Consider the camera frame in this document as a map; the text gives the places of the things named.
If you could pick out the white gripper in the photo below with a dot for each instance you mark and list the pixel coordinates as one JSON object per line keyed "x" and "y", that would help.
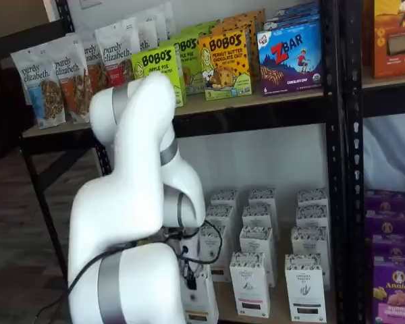
{"x": 190, "y": 251}

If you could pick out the white box yellow strip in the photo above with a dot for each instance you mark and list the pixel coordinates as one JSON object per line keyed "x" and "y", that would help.
{"x": 211, "y": 246}
{"x": 202, "y": 300}

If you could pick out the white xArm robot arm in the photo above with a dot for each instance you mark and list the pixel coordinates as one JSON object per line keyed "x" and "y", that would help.
{"x": 135, "y": 175}

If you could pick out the white box pink strip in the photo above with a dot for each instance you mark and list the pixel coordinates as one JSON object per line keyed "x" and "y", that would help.
{"x": 260, "y": 246}
{"x": 249, "y": 287}

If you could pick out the white floral pantry box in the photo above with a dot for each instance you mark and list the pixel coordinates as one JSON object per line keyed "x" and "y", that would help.
{"x": 312, "y": 196}
{"x": 312, "y": 214}
{"x": 222, "y": 214}
{"x": 261, "y": 195}
{"x": 310, "y": 243}
{"x": 227, "y": 197}
{"x": 258, "y": 214}

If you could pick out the white box grey strip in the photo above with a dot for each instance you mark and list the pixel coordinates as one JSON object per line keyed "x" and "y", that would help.
{"x": 305, "y": 290}

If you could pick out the black metal shelf rack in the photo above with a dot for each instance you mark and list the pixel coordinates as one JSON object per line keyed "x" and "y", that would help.
{"x": 352, "y": 101}
{"x": 332, "y": 135}

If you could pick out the purple Annie's box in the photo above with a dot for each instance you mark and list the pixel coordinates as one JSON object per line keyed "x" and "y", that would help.
{"x": 391, "y": 244}
{"x": 384, "y": 200}
{"x": 386, "y": 222}
{"x": 396, "y": 293}

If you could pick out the yellow Bobo's peanut butter box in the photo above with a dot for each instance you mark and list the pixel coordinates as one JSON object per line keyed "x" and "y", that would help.
{"x": 239, "y": 24}
{"x": 224, "y": 64}
{"x": 253, "y": 14}

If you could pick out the green Bobo's apple pie box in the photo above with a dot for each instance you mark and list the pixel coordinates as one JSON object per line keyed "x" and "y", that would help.
{"x": 189, "y": 57}
{"x": 202, "y": 28}
{"x": 157, "y": 59}

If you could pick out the blue Zbar box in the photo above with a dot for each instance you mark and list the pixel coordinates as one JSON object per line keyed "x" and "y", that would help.
{"x": 290, "y": 21}
{"x": 290, "y": 60}
{"x": 297, "y": 10}

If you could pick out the orange snack box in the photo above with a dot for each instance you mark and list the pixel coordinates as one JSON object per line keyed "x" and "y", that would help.
{"x": 395, "y": 40}

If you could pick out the granola bag orange label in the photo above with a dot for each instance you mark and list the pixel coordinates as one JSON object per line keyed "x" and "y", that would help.
{"x": 74, "y": 77}

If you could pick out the granola bag brown label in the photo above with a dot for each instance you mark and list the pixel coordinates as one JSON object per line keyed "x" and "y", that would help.
{"x": 92, "y": 64}

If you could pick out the granola bag red label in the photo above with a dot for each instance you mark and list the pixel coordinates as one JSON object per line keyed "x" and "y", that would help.
{"x": 116, "y": 54}

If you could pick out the granola bag blue label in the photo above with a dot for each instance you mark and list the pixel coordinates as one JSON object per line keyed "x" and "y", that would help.
{"x": 37, "y": 84}

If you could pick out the white granola bag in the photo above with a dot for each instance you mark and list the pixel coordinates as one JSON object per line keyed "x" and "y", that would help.
{"x": 165, "y": 20}
{"x": 146, "y": 30}

